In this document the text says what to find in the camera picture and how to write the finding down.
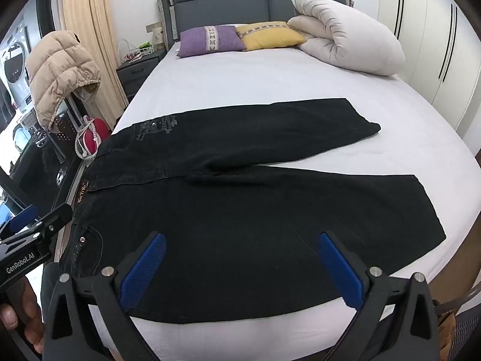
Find person's left hand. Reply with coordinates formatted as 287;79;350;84
0;276;45;354

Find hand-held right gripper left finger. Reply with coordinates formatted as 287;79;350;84
44;231;167;361

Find dark grey nightstand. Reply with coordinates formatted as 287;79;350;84
116;48;167;103

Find white wardrobe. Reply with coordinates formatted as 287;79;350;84
378;0;481;132

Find folded white duvet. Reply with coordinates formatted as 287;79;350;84
287;0;406;76

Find purple pillow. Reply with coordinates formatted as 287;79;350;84
176;25;247;58

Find beige curtain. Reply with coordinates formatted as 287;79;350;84
61;0;129;128

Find beige puffer jacket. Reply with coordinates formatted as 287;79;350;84
28;30;102;130

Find red bag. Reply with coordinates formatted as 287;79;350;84
76;116;111;160

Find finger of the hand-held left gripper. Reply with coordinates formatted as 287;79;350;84
0;205;40;239
32;204;73;243

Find dark grey headboard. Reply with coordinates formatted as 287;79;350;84
157;0;354;48

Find yellow pillow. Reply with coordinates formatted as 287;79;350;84
235;21;309;52

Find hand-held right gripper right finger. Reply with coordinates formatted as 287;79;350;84
317;231;440;361

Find bed with white sheet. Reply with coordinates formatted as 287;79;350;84
81;39;479;350

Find black pants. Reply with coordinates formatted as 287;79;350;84
60;98;447;325

